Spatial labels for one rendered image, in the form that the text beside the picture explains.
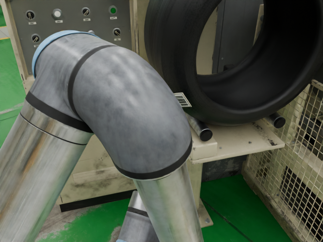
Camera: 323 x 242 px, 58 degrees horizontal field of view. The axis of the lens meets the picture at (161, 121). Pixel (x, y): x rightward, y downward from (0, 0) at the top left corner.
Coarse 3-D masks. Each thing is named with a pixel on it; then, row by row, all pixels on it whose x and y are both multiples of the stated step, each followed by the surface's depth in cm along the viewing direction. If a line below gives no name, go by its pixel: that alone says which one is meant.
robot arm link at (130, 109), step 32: (96, 64) 35; (128, 64) 35; (96, 96) 34; (128, 96) 34; (160, 96) 35; (96, 128) 36; (128, 128) 34; (160, 128) 34; (128, 160) 35; (160, 160) 35; (160, 192) 41; (192, 192) 48; (160, 224) 48; (192, 224) 50
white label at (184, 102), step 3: (174, 93) 87; (177, 93) 86; (180, 93) 85; (177, 96) 87; (180, 96) 86; (183, 96) 86; (177, 99) 88; (180, 99) 88; (183, 99) 87; (186, 99) 86; (180, 102) 89; (183, 102) 88; (186, 102) 88; (183, 105) 90; (186, 105) 89; (189, 105) 88
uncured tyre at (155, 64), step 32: (160, 0) 82; (192, 0) 72; (288, 0) 105; (320, 0) 81; (160, 32) 80; (192, 32) 75; (288, 32) 110; (320, 32) 87; (160, 64) 84; (192, 64) 80; (256, 64) 119; (288, 64) 109; (320, 64) 93; (192, 96) 86; (224, 96) 118; (256, 96) 112; (288, 96) 96
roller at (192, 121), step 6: (186, 114) 106; (192, 120) 102; (198, 120) 100; (192, 126) 102; (198, 126) 98; (204, 126) 97; (198, 132) 97; (204, 132) 95; (210, 132) 96; (204, 138) 96; (210, 138) 97
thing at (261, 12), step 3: (261, 6) 131; (261, 9) 132; (261, 12) 132; (258, 15) 133; (261, 15) 132; (258, 18) 134; (261, 18) 132; (258, 21) 134; (261, 21) 135; (258, 24) 135; (261, 24) 135; (258, 27) 136; (258, 30) 137; (255, 33) 138; (258, 33) 136; (255, 36) 138; (255, 39) 139
